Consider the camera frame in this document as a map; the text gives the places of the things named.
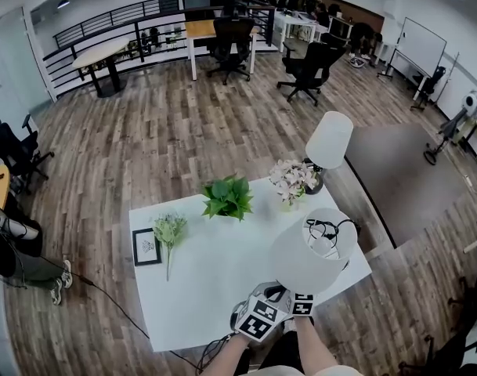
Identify wooden top office desk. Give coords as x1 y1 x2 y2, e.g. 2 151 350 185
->
184 19 259 81

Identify round white table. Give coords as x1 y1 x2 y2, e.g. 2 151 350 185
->
72 37 130 99

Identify white rectangular table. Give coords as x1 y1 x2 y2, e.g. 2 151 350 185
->
128 176 373 353

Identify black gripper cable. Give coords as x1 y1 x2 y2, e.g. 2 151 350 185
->
194 334 241 375

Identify green plant in white pot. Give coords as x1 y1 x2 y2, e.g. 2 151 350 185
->
201 174 255 222

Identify white lamp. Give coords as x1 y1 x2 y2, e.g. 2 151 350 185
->
269 208 359 295

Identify black metal railing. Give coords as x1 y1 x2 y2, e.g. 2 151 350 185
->
42 0 277 101

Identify person's black shoe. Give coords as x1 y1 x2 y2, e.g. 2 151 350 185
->
257 331 302 370

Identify brass base table lamp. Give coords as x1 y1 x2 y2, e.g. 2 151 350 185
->
302 110 355 195

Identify black floor cable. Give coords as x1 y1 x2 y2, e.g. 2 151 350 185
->
38 253 200 371

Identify dark brown table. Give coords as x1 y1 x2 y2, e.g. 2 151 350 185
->
323 122 470 250

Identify person's beige shirt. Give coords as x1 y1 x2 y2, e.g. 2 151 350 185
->
237 364 367 376

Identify pink flowers in pot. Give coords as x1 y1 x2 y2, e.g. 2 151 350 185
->
268 158 320 213

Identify black lamp power cable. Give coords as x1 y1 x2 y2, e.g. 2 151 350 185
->
306 218 356 250

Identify white rolling whiteboard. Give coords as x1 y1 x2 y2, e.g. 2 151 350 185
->
377 16 447 81

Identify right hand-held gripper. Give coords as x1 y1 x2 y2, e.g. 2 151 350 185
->
287 292 314 317

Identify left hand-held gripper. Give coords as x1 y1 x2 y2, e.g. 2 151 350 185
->
230 281 292 342

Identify white flower bouquet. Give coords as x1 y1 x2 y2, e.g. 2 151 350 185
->
151 212 188 282

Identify black picture frame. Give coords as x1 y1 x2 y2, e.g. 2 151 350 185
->
132 228 163 267

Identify person's left forearm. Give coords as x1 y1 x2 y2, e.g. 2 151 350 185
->
201 333 250 376

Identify white round fan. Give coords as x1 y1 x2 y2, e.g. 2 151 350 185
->
453 86 477 148

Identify person's right forearm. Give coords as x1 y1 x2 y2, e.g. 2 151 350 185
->
295 314 339 371

